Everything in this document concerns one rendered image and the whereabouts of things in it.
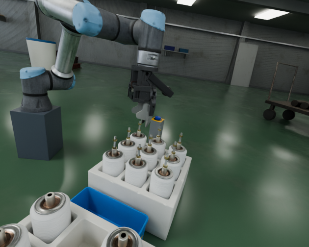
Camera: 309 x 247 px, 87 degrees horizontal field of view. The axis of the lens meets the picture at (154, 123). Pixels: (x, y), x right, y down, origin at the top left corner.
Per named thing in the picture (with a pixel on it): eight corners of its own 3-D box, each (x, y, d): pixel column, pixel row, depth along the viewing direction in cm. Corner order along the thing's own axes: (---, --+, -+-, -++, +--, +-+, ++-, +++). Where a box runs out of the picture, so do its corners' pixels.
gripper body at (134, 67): (127, 98, 60) (130, 63, 56) (148, 99, 63) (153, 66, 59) (133, 104, 53) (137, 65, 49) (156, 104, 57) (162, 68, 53)
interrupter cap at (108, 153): (126, 156, 73) (126, 154, 73) (111, 161, 68) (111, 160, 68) (116, 148, 78) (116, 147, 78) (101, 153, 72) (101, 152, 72)
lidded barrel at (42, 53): (39, 70, 421) (36, 39, 396) (62, 73, 426) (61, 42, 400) (23, 71, 368) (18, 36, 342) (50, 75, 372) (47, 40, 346)
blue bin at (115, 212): (66, 225, 66) (65, 203, 61) (87, 206, 75) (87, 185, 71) (132, 266, 56) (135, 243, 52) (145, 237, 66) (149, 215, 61)
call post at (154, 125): (144, 160, 114) (150, 119, 103) (148, 156, 121) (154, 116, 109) (153, 164, 112) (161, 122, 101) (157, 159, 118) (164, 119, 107)
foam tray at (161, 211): (88, 202, 77) (87, 170, 71) (129, 161, 112) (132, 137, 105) (165, 241, 65) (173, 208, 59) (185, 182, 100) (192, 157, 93)
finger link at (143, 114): (133, 127, 59) (135, 101, 57) (148, 126, 62) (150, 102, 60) (136, 129, 57) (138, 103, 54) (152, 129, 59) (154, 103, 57)
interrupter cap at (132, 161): (148, 168, 67) (148, 166, 67) (130, 170, 65) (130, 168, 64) (143, 158, 74) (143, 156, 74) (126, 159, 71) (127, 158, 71)
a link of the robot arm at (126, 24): (102, 13, 53) (124, 12, 47) (128, 22, 61) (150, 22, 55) (101, 40, 56) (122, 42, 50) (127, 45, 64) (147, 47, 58)
